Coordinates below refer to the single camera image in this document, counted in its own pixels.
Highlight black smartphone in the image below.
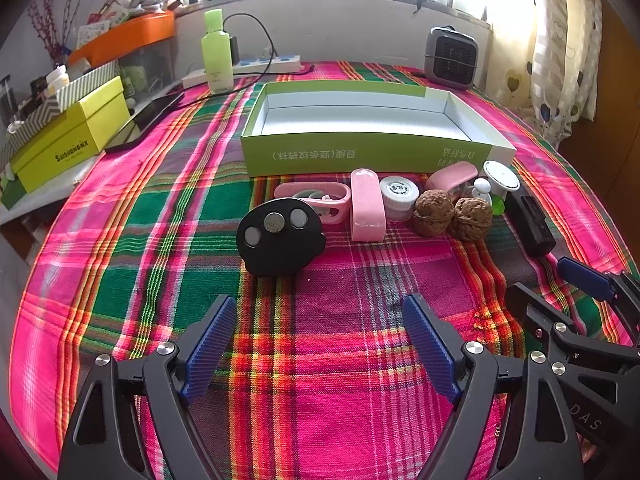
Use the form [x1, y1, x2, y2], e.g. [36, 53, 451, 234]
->
[104, 91, 184, 154]

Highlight small white round jar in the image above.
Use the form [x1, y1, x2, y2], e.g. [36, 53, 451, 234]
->
[380, 176, 420, 222]

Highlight plaid pink green bedspread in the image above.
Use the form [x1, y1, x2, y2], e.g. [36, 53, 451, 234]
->
[9, 88, 637, 479]

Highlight pink clip case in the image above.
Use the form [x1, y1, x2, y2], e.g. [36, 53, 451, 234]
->
[424, 160, 478, 200]

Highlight heart patterned curtain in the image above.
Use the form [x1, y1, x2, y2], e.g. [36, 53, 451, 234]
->
[485, 0, 602, 146]

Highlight grey small space heater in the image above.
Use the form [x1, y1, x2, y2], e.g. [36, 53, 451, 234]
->
[424, 25, 478, 90]

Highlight pink oblong case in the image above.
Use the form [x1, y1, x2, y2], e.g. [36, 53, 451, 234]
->
[350, 168, 386, 243]

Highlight black rectangular battery charger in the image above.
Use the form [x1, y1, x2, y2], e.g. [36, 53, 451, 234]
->
[504, 186, 555, 258]

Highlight black round three-button device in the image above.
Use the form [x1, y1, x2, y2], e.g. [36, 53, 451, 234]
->
[236, 197, 326, 278]

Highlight yellow green shoe box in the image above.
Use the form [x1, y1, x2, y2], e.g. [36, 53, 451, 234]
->
[10, 76, 130, 193]

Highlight black power adapter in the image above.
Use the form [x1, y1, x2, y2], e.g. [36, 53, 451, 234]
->
[230, 36, 240, 65]

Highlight pink cable winder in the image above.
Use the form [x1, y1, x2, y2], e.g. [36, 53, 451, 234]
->
[273, 181, 352, 226]

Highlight green lotion bottle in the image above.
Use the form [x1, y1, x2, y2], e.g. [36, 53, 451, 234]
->
[201, 9, 234, 94]

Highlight white green spool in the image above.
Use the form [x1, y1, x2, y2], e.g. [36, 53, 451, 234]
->
[483, 160, 521, 216]

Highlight red berry branches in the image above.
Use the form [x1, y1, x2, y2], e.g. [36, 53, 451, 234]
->
[26, 0, 82, 66]

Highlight brown walnut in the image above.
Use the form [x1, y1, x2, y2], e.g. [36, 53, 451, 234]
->
[412, 190, 454, 237]
[448, 197, 492, 243]

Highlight orange storage bin lid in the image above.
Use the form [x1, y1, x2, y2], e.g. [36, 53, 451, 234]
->
[67, 12, 176, 68]

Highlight striped white gift box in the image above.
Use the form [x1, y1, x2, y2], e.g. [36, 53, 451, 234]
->
[6, 61, 119, 152]

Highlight green white cardboard box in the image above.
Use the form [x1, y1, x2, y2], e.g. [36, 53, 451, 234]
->
[241, 80, 516, 177]

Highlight clear plastic storage bin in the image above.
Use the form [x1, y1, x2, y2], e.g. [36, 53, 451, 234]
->
[117, 40, 175, 101]

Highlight black charging cable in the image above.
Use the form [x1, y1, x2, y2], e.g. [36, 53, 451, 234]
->
[169, 12, 316, 111]

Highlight white blue power strip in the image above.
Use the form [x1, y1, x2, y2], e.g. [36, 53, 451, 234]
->
[182, 55, 302, 89]

